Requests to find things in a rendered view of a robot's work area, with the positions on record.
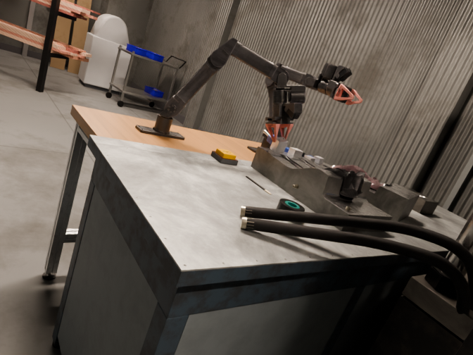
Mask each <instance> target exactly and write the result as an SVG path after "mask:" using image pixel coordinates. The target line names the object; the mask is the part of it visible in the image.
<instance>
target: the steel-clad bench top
mask: <svg viewBox="0 0 473 355"><path fill-rule="evenodd" d="M89 136H90V137H91V139H92V140H93V142H94V143H95V145H96V146H97V148H98V149H99V151H100V152H101V154H102V155H103V157H104V158H105V160H106V161H107V163H108V164H109V166H110V167H111V169H112V170H113V172H114V173H115V174H116V176H117V177H118V179H119V181H120V182H121V183H122V185H123V187H124V188H125V189H126V191H127V193H128V194H129V195H130V197H131V198H132V200H133V201H134V203H135V204H136V205H137V207H138V209H139V210H140V211H141V213H142V215H143V216H144V217H145V219H146V221H147V222H148V224H149V225H150V226H151V228H152V230H153V231H154V232H155V234H156V235H157V237H158V238H159V240H160V241H161V243H162V244H163V246H164V247H165V249H166V250H167V252H168V253H169V255H170V256H171V258H172V260H173V261H174V262H175V263H176V265H177V267H178V268H179V269H180V271H181V272H187V271H196V270H214V269H223V268H241V267H251V266H268V265H278V264H288V263H305V262H315V261H333V260H342V259H360V258H369V257H379V256H397V255H400V254H395V253H391V252H388V251H382V250H379V249H373V248H369V247H362V246H358V245H353V244H344V243H338V242H329V241H324V240H318V239H309V238H304V237H294V236H289V235H280V234H275V233H269V232H260V231H255V230H245V229H241V218H242V217H241V216H240V212H241V206H253V207H261V208H274V209H276V207H277V205H278V203H279V200H280V199H290V200H292V201H295V202H296V203H298V204H300V205H301V206H302V207H303V208H304V209H305V211H304V212H311V213H314V211H312V210H311V209H309V208H308V207H307V206H305V205H304V204H302V203H301V202H300V201H299V200H297V199H295V198H294V197H293V196H291V195H290V194H289V193H287V192H285V191H284V190H283V189H282V188H280V187H279V186H277V185H276V184H275V183H273V182H272V181H270V180H269V179H267V178H266V177H265V176H264V175H262V174H260V173H259V172H258V171H256V170H255V169H254V168H252V167H251V164H252V161H244V160H239V159H237V161H238V163H237V166H234V165H229V164H224V163H220V162H219V161H217V160H216V159H215V158H213V157H212V156H211V155H210V154H202V153H197V152H192V151H185V150H180V149H172V148H167V147H160V146H155V145H150V144H142V143H138V142H130V141H125V140H121V139H113V138H108V137H100V136H96V135H89ZM246 176H248V177H250V179H252V180H254V181H255V182H257V183H258V184H259V185H260V186H262V187H263V188H265V189H266V190H267V191H269V192H270V193H271V194H268V193H267V192H266V191H264V190H263V189H261V188H260V187H259V186H257V185H256V184H255V183H253V182H252V181H250V180H249V179H248V178H247V177H246ZM400 222H401V223H407V224H411V225H416V226H419V227H422V228H426V229H428V230H433V231H434V232H438V233H441V234H442V235H445V236H447V237H450V238H452V239H454V240H456V239H457V238H458V235H459V234H460V232H461V231H462V229H463V228H464V226H465V223H466V222H467V220H465V219H464V218H461V217H459V216H457V215H455V214H454V213H452V212H450V211H448V210H446V209H444V208H442V207H440V206H437V207H436V209H435V211H434V212H433V214H424V213H418V212H416V211H413V210H412V211H411V212H410V215H409V216H408V217H407V218H404V219H403V220H401V221H400ZM344 232H354V233H358V234H363V235H370V236H374V237H380V238H384V239H389V240H393V241H396V242H401V243H404V244H409V245H412V246H415V247H419V248H422V249H426V250H429V251H431V252H443V251H449V250H447V249H446V248H443V247H441V246H439V245H437V244H434V243H431V242H428V241H426V240H423V239H419V238H416V237H412V236H409V235H403V234H399V233H395V232H387V231H385V232H377V231H344Z"/></svg>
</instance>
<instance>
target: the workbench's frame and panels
mask: <svg viewBox="0 0 473 355"><path fill-rule="evenodd" d="M87 146H88V147H89V149H90V151H91V152H92V154H93V155H94V158H95V162H94V167H93V171H92V176H91V180H90V183H89V189H88V192H87V197H86V200H85V203H84V208H83V212H82V217H81V221H80V226H79V229H78V232H77V237H76V240H75V246H74V249H73V253H72V258H71V261H70V266H69V269H68V274H67V278H66V281H65V287H64V290H63V295H62V298H61V303H60V306H59V310H58V315H57V319H56V324H55V327H54V330H53V335H52V337H53V343H52V345H53V347H54V348H56V349H61V355H367V353H368V351H369V350H370V348H371V346H372V345H373V343H374V341H375V340H376V338H377V336H378V334H379V332H380V331H381V329H382V327H383V326H384V324H385V322H386V320H387V318H388V317H389V315H390V313H391V312H392V310H393V308H394V306H395V305H396V303H397V301H398V299H399V298H400V296H401V295H403V294H402V292H403V290H404V289H405V286H406V285H407V283H408V281H409V280H410V278H411V277H412V276H418V275H426V274H427V273H428V271H429V269H430V268H431V266H432V265H430V264H428V263H425V262H423V261H419V260H417V259H413V258H410V257H407V256H402V255H397V256H379V257H369V258H360V259H342V260H333V261H315V262H305V263H288V264H278V265H268V266H251V267H241V268H223V269H214V270H196V271H187V272H181V271H180V269H179V268H178V267H177V265H176V263H175V262H174V261H173V260H172V258H171V256H170V255H169V253H168V252H167V250H166V249H165V247H164V246H163V244H162V243H161V241H160V240H159V238H158V237H157V235H156V234H155V232H154V231H153V230H152V228H151V226H150V225H149V224H148V222H147V221H146V219H145V217H144V216H143V215H142V213H141V211H140V210H139V209H138V207H137V205H136V204H135V203H134V201H133V200H132V198H131V197H130V195H129V194H128V193H127V191H126V189H125V188H124V187H123V185H122V183H121V182H120V181H119V179H118V177H117V176H116V174H115V173H114V172H113V170H112V169H111V167H110V166H109V164H108V163H107V161H106V160H105V158H104V157H103V155H102V154H101V152H100V151H99V149H98V148H97V146H96V145H95V143H94V142H93V140H92V139H91V137H89V141H88V144H87Z"/></svg>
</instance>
